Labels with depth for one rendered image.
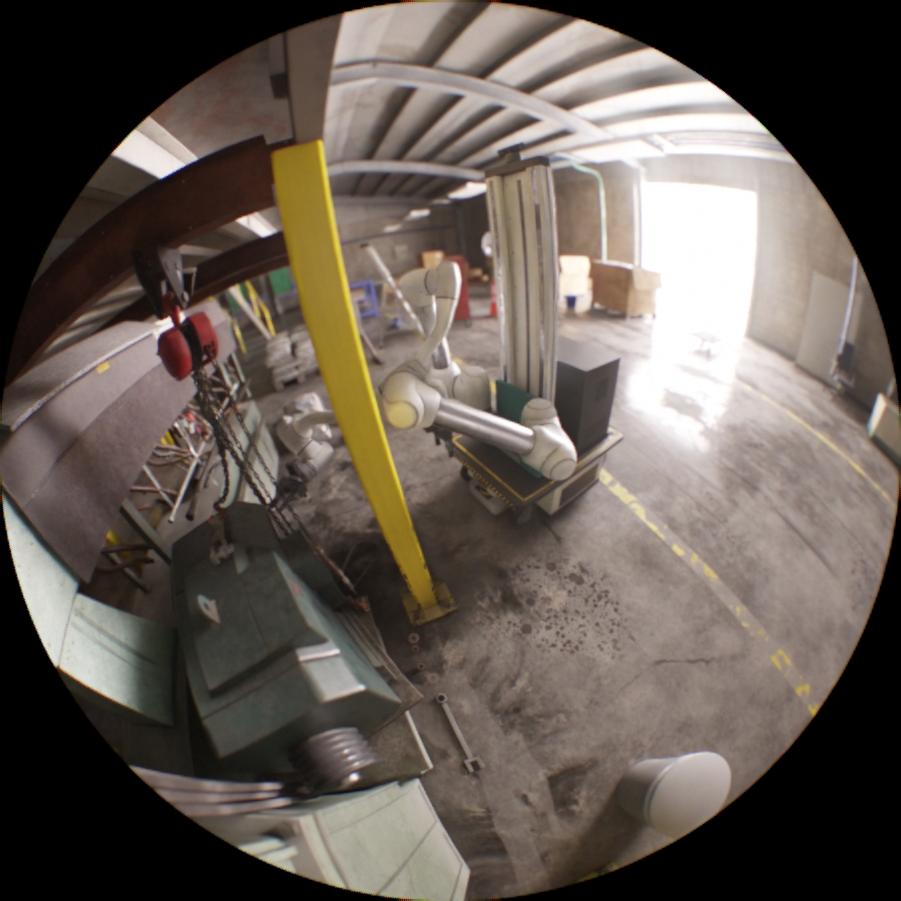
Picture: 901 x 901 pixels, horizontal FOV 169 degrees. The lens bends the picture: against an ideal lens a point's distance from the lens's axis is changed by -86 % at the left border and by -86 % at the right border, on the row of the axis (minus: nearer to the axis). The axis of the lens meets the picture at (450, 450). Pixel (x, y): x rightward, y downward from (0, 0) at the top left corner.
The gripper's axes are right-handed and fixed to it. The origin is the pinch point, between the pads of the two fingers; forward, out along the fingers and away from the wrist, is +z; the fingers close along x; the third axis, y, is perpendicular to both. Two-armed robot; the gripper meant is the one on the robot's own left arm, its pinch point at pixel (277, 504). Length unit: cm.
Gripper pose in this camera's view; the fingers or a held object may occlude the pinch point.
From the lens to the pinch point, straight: 129.8
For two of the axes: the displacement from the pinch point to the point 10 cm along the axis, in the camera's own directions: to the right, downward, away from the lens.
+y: 1.1, 7.9, 6.1
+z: -3.2, 6.1, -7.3
